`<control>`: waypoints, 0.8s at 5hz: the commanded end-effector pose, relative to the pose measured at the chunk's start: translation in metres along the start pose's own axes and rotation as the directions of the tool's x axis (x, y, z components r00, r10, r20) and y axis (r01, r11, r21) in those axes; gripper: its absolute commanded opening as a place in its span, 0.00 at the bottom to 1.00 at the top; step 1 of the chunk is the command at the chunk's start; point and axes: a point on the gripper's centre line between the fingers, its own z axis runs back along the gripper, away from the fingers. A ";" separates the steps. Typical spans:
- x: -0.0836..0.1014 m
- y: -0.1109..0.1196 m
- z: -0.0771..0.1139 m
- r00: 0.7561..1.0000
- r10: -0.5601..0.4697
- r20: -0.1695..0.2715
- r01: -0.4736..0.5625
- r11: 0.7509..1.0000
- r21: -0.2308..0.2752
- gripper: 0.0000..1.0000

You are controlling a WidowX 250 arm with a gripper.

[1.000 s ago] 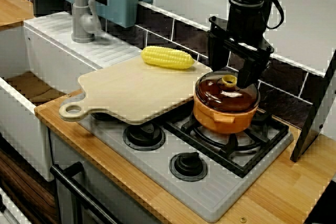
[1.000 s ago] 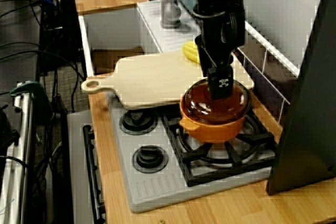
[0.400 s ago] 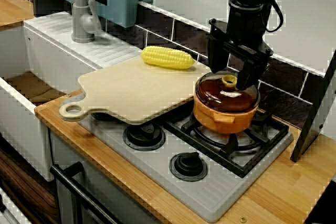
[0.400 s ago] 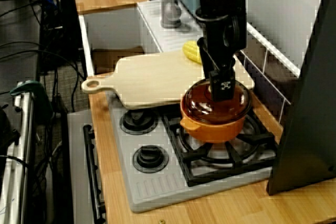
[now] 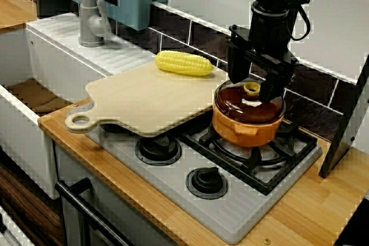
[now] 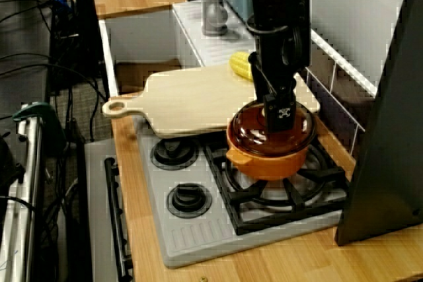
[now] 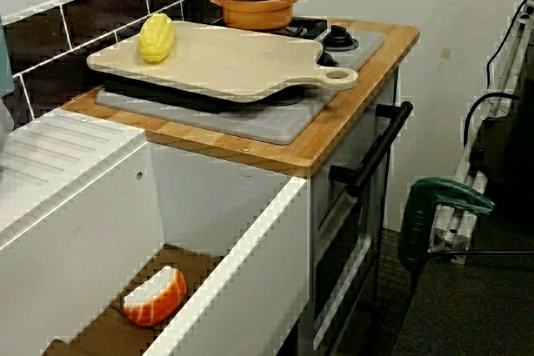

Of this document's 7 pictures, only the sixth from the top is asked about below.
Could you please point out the black computer tower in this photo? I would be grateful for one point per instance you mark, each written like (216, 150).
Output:
(86, 31)

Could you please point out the grey toy faucet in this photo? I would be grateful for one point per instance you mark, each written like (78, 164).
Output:
(215, 14)

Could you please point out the yellow toy corn cob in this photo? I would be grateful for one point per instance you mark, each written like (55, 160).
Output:
(239, 64)

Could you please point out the green clamp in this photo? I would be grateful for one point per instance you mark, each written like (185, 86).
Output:
(39, 108)

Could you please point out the grey stove top plate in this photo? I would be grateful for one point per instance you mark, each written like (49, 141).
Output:
(198, 235)

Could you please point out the dark glass lid yellow knob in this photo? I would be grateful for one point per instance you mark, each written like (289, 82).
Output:
(248, 130)

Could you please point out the wooden kitchen countertop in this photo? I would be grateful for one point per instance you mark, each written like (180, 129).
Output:
(297, 262)

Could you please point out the light wooden cutting board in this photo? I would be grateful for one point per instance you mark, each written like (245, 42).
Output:
(181, 103)

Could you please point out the white oven cabinet front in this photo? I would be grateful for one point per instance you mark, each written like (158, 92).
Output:
(99, 229)

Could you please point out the black burner grate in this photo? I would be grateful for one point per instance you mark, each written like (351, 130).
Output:
(330, 173)

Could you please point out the aluminium frame rail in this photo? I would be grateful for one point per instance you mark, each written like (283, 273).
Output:
(29, 163)

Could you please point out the brass screw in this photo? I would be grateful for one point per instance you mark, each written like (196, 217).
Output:
(203, 279)

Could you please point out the orange toy pot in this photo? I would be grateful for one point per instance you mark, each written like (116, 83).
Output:
(271, 168)

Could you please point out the white sink basin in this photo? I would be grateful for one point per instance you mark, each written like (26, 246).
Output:
(142, 37)

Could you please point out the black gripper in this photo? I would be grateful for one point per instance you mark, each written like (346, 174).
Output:
(277, 64)

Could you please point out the black stove knob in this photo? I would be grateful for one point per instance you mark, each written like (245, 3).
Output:
(173, 155)
(188, 200)

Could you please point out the dark tile backsplash white rail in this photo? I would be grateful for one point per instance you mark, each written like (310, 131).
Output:
(330, 97)

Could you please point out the black slanted panel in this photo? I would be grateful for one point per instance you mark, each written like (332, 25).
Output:
(383, 163)

